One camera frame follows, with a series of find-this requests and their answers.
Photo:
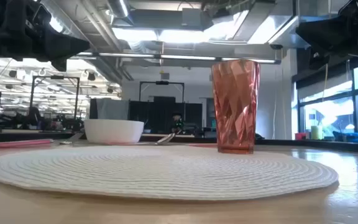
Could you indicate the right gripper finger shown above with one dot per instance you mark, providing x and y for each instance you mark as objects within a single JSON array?
[
  {"x": 319, "y": 59},
  {"x": 325, "y": 34}
]

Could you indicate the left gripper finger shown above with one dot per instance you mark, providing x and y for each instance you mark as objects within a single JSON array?
[
  {"x": 64, "y": 46},
  {"x": 60, "y": 64}
]

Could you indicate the pink drinking straw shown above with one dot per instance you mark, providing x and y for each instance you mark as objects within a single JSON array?
[{"x": 23, "y": 143}]

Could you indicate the silver metal utensil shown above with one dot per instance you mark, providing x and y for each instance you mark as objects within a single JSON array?
[{"x": 71, "y": 139}]

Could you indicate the yellow-green roll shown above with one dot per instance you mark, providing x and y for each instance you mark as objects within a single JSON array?
[{"x": 316, "y": 132}]

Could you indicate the red box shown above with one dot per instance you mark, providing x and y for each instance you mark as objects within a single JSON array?
[{"x": 300, "y": 136}]

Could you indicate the blue cloth bundle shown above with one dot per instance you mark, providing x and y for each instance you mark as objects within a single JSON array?
[{"x": 351, "y": 136}]

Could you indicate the white bowl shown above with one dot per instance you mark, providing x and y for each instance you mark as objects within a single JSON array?
[{"x": 113, "y": 130}]

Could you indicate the red faceted plastic tumbler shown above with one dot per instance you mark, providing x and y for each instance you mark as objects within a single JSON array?
[{"x": 235, "y": 105}]

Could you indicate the black cabinet row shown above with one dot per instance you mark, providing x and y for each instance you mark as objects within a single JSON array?
[{"x": 157, "y": 115}]

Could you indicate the long LED light bar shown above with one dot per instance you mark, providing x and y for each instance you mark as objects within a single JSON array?
[{"x": 185, "y": 57}]

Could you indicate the black equipment with green lights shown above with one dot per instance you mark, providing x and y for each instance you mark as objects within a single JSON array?
[{"x": 177, "y": 123}]

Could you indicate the round white woven placemat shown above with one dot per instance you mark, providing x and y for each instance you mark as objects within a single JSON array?
[{"x": 160, "y": 171}]

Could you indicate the black metal rig frame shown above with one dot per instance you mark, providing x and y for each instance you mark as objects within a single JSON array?
[
  {"x": 54, "y": 77},
  {"x": 162, "y": 83}
]

